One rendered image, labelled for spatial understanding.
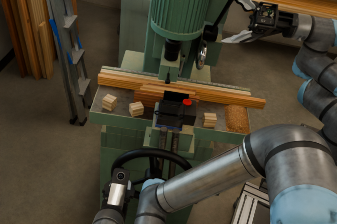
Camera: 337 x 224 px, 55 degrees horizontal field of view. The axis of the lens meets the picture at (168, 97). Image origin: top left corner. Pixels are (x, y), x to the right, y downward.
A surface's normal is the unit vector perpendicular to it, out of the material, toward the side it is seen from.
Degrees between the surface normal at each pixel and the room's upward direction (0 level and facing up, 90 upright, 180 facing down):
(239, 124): 31
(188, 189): 65
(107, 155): 90
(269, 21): 43
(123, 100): 0
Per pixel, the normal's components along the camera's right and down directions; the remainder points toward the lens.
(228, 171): -0.53, 0.13
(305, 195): -0.40, -0.70
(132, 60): 0.15, -0.74
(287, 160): -0.59, -0.66
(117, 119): -0.07, 0.66
